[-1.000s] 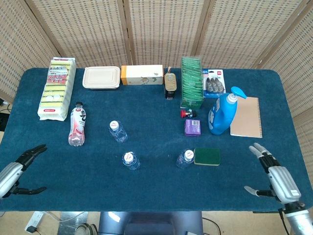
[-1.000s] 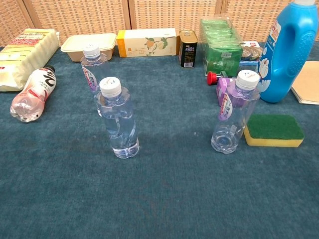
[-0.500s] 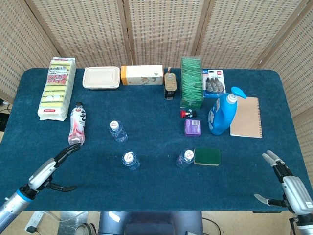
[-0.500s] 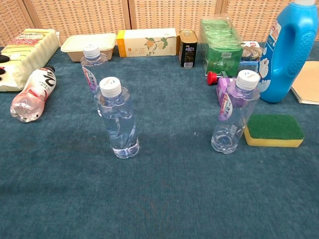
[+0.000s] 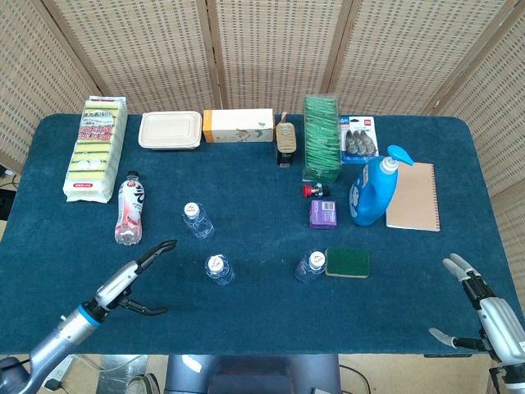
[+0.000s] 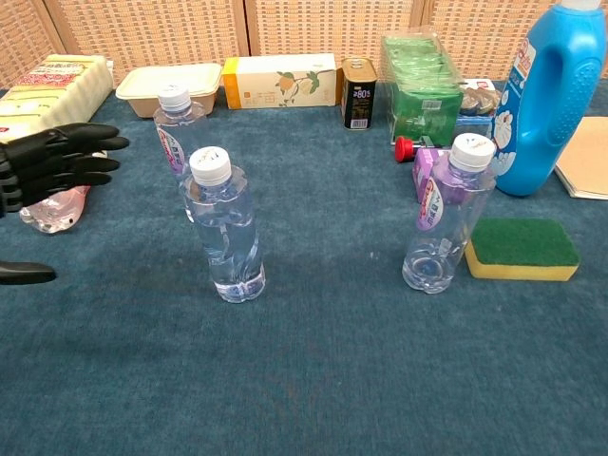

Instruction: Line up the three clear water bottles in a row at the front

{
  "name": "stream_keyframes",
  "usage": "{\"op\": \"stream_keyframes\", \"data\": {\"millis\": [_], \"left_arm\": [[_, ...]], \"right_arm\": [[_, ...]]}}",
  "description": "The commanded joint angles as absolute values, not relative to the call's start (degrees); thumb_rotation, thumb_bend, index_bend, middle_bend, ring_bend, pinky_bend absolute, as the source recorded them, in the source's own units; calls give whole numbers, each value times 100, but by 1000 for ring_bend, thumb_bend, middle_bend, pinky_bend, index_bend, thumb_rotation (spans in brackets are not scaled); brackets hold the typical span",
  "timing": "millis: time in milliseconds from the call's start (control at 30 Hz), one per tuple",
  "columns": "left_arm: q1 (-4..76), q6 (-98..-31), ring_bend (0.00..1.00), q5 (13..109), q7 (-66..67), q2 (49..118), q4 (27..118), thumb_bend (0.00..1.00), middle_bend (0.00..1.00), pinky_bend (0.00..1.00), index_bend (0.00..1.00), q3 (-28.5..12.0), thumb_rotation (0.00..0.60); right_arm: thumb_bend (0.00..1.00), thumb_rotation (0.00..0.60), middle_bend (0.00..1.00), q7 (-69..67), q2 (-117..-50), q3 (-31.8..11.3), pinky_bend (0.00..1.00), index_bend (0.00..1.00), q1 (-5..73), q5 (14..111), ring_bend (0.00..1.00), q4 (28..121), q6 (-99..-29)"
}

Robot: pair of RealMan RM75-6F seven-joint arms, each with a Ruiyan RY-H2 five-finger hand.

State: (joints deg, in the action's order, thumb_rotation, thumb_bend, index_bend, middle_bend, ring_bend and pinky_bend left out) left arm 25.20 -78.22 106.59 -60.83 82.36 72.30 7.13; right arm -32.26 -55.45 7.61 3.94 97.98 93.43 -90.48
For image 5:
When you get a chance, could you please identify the clear box green packets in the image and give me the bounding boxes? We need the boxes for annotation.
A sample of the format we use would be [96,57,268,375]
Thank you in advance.
[302,94,343,184]

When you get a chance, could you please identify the pink white drink bottle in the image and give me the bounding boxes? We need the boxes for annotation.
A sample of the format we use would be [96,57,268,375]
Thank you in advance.
[114,170,148,247]

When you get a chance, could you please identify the black box on floor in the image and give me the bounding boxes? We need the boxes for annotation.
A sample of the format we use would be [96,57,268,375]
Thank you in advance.
[0,195,16,221]

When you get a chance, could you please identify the blue carpet table cover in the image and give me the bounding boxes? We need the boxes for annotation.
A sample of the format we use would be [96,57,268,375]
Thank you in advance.
[0,113,525,356]

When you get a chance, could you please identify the green yellow scouring sponge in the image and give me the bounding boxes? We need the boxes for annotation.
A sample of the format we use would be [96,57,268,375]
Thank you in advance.
[324,247,371,280]

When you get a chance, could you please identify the red push button switch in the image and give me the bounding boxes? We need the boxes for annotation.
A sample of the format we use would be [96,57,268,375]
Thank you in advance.
[302,183,331,199]

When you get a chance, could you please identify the silver metal floor plate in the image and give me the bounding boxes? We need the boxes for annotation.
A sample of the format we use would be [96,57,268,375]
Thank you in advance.
[98,355,148,394]

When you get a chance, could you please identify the beige lidded lunch box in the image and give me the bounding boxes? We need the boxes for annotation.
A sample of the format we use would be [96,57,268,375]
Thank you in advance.
[138,111,203,151]

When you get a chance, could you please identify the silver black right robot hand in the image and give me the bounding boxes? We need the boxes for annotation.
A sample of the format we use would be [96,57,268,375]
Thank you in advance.
[428,253,525,364]

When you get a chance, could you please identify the binder clips blister pack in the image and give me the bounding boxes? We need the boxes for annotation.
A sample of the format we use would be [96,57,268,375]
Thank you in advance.
[338,115,379,165]

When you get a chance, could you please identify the orange white tea box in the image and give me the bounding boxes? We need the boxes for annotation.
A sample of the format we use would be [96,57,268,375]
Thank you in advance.
[202,108,276,144]

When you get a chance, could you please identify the yellow sponge multipack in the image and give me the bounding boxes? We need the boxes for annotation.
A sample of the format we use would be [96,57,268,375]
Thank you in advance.
[62,95,129,204]

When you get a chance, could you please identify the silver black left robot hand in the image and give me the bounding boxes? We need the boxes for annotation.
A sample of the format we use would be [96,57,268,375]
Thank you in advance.
[84,240,178,325]

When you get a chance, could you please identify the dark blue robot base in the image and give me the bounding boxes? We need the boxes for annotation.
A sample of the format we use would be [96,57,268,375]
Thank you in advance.
[163,353,342,394]

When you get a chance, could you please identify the woven bamboo folding screen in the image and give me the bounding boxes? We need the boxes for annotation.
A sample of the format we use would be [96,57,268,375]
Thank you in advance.
[0,0,525,292]

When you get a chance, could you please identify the blue detergent bottle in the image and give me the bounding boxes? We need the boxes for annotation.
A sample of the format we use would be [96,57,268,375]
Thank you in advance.
[349,144,416,227]

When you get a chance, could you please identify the clear water bottle white cap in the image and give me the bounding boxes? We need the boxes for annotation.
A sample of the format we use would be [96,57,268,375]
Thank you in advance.
[181,201,215,240]
[294,250,329,283]
[203,254,236,287]

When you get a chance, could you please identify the kraft spiral notebook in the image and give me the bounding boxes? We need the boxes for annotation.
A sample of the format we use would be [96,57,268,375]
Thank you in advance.
[385,162,442,233]

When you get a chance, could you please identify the purple soap box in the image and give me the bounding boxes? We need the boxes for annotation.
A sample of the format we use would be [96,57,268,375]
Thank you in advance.
[308,199,340,230]

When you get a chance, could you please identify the white power strip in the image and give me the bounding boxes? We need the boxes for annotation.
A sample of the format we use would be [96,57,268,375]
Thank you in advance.
[44,355,77,391]

